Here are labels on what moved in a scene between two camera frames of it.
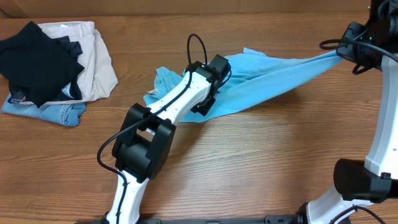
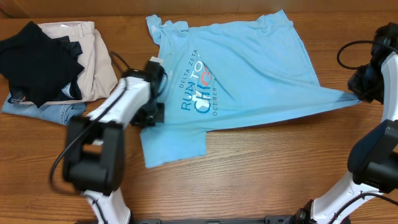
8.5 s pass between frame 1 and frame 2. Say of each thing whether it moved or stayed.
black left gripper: moved
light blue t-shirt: moved
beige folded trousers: stayed
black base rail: stayed
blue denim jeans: stayed
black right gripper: moved
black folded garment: stayed
